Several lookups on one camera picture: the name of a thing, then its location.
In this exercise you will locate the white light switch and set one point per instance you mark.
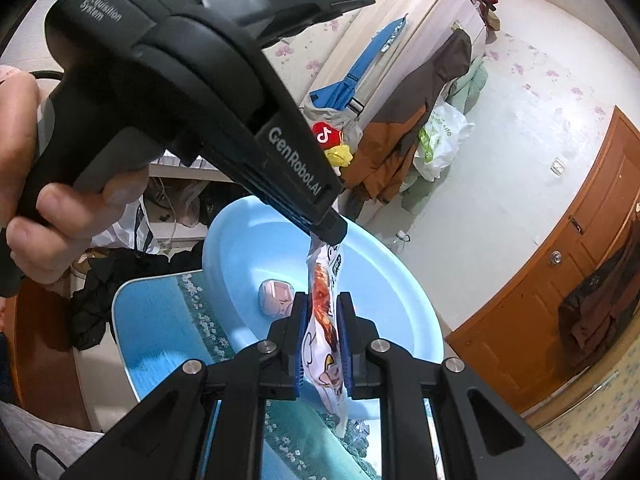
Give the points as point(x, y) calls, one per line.
point(557, 165)

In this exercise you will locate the light blue plastic basin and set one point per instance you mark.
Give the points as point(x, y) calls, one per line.
point(250, 260)

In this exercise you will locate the pale green jacket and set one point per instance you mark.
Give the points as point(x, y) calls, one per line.
point(470, 85)

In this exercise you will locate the silver door knob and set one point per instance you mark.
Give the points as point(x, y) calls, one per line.
point(555, 257)

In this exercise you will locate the pink earphone case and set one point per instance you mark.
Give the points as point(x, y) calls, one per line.
point(274, 297)

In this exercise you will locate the black door bolt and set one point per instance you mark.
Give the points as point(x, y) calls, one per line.
point(577, 225)

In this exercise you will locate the clear water bottle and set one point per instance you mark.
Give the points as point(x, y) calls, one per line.
point(400, 242)

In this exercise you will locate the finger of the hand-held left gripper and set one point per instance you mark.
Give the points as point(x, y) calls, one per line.
point(330, 227)

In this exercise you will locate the brown wooden furniture edge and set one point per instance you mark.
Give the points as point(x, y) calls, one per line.
point(45, 350)

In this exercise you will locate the brown wooden door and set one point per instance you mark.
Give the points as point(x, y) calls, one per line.
point(525, 310)

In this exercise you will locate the white plastic sheet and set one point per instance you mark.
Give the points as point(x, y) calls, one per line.
point(30, 435)

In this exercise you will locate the brown and orange jacket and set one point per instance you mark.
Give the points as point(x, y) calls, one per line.
point(400, 125)

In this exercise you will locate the white green plastic bag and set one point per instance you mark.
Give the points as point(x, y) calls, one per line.
point(440, 140)

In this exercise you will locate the red plush charm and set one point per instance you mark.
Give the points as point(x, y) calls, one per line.
point(325, 135)

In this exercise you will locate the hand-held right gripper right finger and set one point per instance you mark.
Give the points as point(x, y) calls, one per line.
point(345, 340)

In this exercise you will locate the white printed snack packet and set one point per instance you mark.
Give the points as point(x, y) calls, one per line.
point(325, 310)

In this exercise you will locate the white wardrobe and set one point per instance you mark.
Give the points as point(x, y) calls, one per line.
point(435, 5)

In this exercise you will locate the black cloth pile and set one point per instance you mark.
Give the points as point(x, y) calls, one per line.
point(100, 290)

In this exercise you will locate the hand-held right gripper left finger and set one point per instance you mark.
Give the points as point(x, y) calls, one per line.
point(300, 340)

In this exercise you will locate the yellow plush charm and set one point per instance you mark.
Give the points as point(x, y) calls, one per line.
point(339, 156)

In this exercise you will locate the dark brown hanging jacket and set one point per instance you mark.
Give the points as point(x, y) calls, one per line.
point(600, 310)

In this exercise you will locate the person's left hand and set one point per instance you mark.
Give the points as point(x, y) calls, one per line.
point(75, 210)

